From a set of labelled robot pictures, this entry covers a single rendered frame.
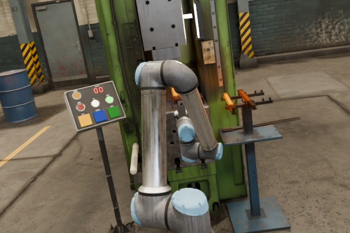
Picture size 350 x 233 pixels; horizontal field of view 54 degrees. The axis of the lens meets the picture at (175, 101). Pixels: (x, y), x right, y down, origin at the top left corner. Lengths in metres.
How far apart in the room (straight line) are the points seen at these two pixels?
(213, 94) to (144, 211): 1.37
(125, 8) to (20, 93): 4.49
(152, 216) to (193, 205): 0.20
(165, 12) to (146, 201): 1.35
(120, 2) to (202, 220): 1.65
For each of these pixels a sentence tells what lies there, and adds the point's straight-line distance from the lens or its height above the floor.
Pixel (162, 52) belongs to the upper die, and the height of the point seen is 1.34.
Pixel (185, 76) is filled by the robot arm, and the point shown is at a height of 1.35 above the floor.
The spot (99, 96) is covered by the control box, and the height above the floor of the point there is 1.12.
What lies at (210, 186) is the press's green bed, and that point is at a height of 0.26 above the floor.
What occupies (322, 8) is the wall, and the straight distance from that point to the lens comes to 8.69.
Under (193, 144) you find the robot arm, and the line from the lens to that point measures 1.91.
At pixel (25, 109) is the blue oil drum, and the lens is 6.87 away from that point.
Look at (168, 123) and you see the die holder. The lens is 2.51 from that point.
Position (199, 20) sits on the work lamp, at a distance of 2.56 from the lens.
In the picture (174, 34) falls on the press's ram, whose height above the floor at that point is 1.45.
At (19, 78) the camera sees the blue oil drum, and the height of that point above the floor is 0.78.
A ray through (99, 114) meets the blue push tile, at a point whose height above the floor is 1.02.
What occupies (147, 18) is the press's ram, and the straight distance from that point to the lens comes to 2.43.
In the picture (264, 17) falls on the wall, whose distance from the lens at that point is 8.42.
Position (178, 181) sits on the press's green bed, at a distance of 2.71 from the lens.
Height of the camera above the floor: 1.65
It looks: 16 degrees down
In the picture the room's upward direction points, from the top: 8 degrees counter-clockwise
